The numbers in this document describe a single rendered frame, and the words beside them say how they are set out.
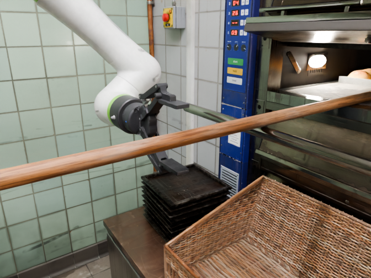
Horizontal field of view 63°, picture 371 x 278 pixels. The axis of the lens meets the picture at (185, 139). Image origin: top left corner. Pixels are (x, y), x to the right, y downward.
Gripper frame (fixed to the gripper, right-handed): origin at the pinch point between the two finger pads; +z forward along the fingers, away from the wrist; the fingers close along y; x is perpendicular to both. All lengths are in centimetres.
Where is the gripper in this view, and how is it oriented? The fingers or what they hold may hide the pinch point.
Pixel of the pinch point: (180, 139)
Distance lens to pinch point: 60.2
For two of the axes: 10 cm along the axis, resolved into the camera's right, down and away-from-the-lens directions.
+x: -8.3, 1.8, -5.3
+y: 0.0, 9.4, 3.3
